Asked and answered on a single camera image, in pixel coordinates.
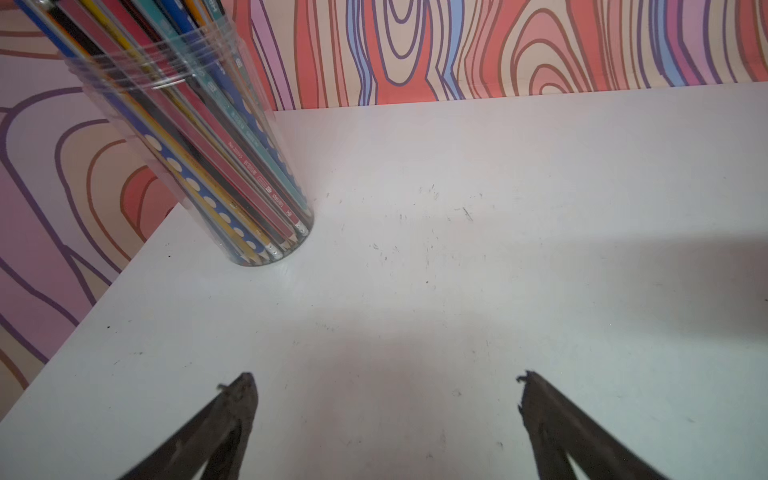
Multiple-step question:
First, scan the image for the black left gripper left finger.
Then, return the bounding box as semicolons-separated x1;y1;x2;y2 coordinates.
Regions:
122;372;258;479

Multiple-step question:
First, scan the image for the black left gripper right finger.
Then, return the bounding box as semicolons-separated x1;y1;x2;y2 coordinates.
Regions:
517;370;664;479

